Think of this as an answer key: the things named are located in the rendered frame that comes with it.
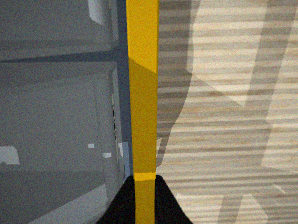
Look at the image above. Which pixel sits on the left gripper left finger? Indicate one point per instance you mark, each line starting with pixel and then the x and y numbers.
pixel 122 208

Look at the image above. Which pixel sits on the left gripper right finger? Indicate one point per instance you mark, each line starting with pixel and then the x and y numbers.
pixel 167 209

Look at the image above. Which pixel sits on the yellow bar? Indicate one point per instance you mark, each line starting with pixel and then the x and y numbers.
pixel 143 41

